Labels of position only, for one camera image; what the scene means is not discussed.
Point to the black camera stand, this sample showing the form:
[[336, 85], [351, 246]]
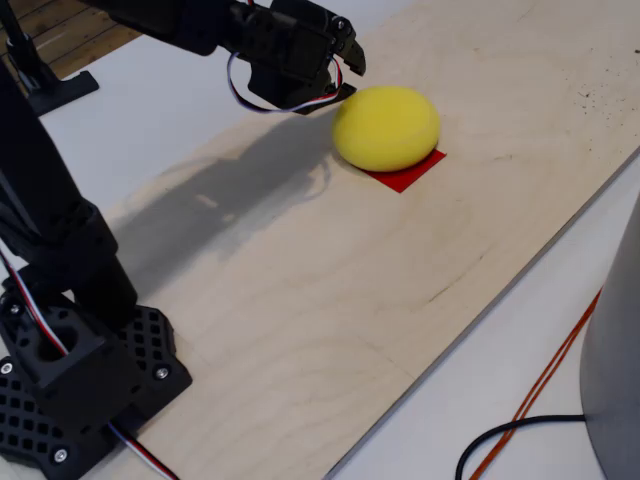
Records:
[[60, 92]]

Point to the large grey round drum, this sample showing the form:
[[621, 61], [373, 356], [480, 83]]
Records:
[[620, 375]]

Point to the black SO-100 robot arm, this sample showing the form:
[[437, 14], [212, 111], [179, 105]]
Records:
[[30, 165]]

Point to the red paper square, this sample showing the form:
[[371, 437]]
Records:
[[405, 180]]

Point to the light plywood board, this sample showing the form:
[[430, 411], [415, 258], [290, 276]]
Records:
[[350, 300]]

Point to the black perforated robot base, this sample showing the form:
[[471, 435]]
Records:
[[75, 370]]

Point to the yellow round sponge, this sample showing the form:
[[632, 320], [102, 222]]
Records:
[[385, 127]]

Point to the red white black servo lead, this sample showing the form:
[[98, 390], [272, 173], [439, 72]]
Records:
[[137, 450]]

